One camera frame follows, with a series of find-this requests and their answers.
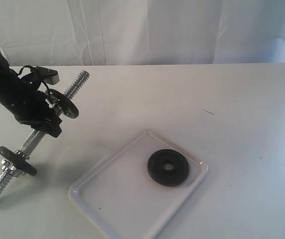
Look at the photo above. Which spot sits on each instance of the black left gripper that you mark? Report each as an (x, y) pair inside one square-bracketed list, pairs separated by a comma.
[(28, 106)]

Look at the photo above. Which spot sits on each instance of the chrome threaded dumbbell bar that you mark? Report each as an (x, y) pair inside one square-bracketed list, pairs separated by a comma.
[(36, 136)]

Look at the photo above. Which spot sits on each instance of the black weight plate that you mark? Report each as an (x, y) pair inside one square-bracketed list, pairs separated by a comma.
[(19, 160), (60, 102), (168, 167)]

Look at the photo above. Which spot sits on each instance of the chrome spinlock collar nut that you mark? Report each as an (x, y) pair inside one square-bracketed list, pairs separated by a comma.
[(11, 169)]

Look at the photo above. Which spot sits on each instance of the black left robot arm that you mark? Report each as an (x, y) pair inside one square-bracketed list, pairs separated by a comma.
[(8, 76)]

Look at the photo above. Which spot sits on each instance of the white rectangular plastic tray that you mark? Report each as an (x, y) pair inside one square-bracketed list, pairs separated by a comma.
[(122, 200)]

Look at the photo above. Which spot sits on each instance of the white backdrop curtain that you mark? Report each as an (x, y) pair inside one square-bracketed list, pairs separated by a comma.
[(141, 32)]

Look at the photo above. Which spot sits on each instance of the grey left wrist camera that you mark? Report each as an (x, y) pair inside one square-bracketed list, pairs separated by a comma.
[(49, 76)]

